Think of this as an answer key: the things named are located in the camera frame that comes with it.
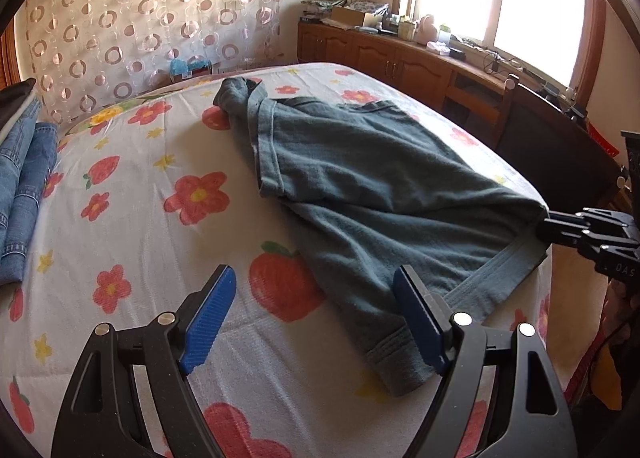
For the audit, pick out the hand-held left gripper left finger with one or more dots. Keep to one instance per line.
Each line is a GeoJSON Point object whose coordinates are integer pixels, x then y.
{"type": "Point", "coordinates": [210, 318]}

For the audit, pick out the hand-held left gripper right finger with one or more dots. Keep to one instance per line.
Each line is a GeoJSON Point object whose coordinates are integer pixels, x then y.
{"type": "Point", "coordinates": [417, 318]}

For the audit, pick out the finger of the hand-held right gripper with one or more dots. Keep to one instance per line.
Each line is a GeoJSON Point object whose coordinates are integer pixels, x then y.
{"type": "Point", "coordinates": [565, 230]}

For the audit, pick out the teal pants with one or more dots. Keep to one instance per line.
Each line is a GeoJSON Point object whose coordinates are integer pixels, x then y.
{"type": "Point", "coordinates": [350, 177]}

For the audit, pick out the dark wooden chair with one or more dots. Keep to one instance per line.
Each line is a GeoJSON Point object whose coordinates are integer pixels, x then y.
{"type": "Point", "coordinates": [550, 147]}

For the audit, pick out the floral strawberry bed sheet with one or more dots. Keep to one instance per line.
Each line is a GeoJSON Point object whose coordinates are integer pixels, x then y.
{"type": "Point", "coordinates": [150, 248]}

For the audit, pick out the red paper decoration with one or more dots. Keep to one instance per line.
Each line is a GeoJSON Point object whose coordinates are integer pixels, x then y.
{"type": "Point", "coordinates": [602, 140]}

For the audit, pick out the floral fleece blanket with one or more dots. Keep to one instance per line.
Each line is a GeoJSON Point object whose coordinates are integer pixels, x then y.
{"type": "Point", "coordinates": [115, 112]}

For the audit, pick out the pink heart ornament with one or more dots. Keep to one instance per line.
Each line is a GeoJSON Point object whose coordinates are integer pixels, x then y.
{"type": "Point", "coordinates": [431, 27]}

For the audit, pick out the light blue folded jeans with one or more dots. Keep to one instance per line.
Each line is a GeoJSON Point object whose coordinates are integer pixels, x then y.
{"type": "Point", "coordinates": [17, 162]}

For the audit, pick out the blue toy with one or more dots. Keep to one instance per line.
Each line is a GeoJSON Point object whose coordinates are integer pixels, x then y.
{"type": "Point", "coordinates": [179, 68]}

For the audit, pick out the wooden cabinet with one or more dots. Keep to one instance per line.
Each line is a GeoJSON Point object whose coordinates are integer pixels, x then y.
{"type": "Point", "coordinates": [380, 55]}

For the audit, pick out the dark folded cloth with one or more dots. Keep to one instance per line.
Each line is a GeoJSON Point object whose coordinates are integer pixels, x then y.
{"type": "Point", "coordinates": [15, 102]}

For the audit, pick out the open cardboard box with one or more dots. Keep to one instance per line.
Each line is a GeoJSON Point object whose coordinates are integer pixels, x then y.
{"type": "Point", "coordinates": [350, 16]}

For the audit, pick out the sheer circle pattern curtain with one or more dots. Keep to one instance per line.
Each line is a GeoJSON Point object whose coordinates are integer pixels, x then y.
{"type": "Point", "coordinates": [150, 12]}

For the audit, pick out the patterned fabric bundle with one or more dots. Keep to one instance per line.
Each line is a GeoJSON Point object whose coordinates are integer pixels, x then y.
{"type": "Point", "coordinates": [322, 5]}

